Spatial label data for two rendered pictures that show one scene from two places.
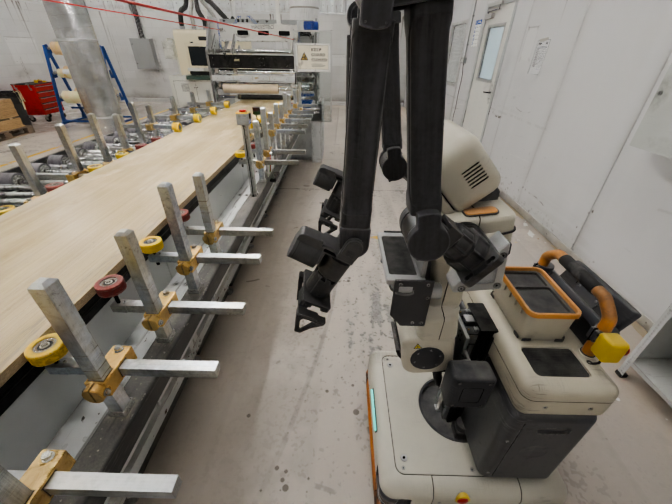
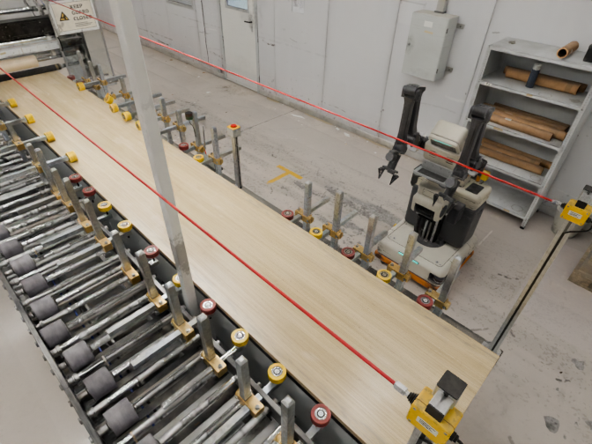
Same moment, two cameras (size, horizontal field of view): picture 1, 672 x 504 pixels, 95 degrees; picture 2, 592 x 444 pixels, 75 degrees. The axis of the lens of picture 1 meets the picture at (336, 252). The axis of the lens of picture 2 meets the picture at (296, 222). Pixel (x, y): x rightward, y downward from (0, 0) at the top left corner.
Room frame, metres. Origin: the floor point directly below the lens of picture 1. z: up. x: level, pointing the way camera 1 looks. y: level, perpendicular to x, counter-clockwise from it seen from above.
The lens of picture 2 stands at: (-0.12, 2.11, 2.44)
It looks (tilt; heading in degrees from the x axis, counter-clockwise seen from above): 39 degrees down; 313
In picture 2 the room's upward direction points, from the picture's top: 2 degrees clockwise
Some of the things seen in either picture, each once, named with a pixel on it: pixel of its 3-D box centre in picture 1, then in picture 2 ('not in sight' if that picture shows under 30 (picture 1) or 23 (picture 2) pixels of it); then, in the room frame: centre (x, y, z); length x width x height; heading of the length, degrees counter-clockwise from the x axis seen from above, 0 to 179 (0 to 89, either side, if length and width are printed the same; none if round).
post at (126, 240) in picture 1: (150, 298); (367, 247); (0.72, 0.57, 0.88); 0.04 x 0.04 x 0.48; 89
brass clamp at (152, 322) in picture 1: (160, 310); (363, 253); (0.74, 0.57, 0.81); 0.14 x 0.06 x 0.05; 179
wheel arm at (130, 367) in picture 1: (135, 368); (401, 266); (0.51, 0.52, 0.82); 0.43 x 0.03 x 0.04; 89
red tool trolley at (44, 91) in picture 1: (40, 101); not in sight; (8.11, 7.11, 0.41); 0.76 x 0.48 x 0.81; 6
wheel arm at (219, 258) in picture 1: (205, 258); (336, 225); (1.01, 0.51, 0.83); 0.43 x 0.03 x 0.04; 89
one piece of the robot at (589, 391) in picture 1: (496, 360); (444, 203); (0.74, -0.59, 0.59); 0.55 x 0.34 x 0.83; 0
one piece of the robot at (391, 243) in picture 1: (407, 267); (432, 179); (0.75, -0.21, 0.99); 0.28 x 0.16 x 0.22; 0
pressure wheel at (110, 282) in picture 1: (114, 294); (347, 257); (0.76, 0.71, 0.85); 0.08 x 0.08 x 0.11
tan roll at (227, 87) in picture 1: (265, 88); (17, 63); (5.08, 1.07, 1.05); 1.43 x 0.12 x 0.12; 89
